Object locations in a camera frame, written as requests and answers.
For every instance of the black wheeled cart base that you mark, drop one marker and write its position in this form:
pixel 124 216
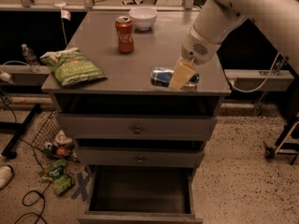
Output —
pixel 286 144

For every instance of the red coca-cola can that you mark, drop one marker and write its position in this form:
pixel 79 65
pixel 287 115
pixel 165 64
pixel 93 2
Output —
pixel 124 29

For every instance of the grey drawer cabinet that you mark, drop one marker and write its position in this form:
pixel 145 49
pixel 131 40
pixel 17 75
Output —
pixel 127 91

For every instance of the blue silver redbull can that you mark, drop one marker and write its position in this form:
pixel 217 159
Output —
pixel 161 76

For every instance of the wire basket with trash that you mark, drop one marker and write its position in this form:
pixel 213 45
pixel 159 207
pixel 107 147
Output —
pixel 51 140

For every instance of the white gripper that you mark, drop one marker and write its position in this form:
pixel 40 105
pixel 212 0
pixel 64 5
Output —
pixel 196 48

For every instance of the clear plastic water bottle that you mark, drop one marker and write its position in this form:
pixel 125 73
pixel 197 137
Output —
pixel 30 58

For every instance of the white bowl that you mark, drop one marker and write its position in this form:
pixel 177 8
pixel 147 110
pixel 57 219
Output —
pixel 143 17

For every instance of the white desk lamp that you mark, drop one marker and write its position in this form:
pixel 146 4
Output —
pixel 65 15

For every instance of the grey bench left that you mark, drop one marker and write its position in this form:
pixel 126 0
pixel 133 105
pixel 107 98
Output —
pixel 21 75

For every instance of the green snack bag on floor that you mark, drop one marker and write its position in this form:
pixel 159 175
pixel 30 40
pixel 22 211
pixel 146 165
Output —
pixel 56 174

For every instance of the bottom grey drawer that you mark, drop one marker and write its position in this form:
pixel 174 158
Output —
pixel 140 195

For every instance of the grey bench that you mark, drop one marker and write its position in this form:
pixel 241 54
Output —
pixel 258 80
pixel 21 75

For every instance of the grey bench right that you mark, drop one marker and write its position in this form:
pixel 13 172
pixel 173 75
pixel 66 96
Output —
pixel 258 80

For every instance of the top grey drawer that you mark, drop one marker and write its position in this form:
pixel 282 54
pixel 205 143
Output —
pixel 82 126

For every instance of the middle grey drawer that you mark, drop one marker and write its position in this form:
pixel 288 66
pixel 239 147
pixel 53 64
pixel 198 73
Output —
pixel 157 153

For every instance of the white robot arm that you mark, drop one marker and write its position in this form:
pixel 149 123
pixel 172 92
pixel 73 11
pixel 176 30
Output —
pixel 277 20

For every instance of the white shoe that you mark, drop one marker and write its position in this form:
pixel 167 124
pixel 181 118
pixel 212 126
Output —
pixel 6 174

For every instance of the grey drawer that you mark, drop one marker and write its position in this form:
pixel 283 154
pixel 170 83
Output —
pixel 157 153
pixel 82 126
pixel 140 195

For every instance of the green chips bag on cabinet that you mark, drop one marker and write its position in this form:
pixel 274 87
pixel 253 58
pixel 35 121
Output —
pixel 71 67

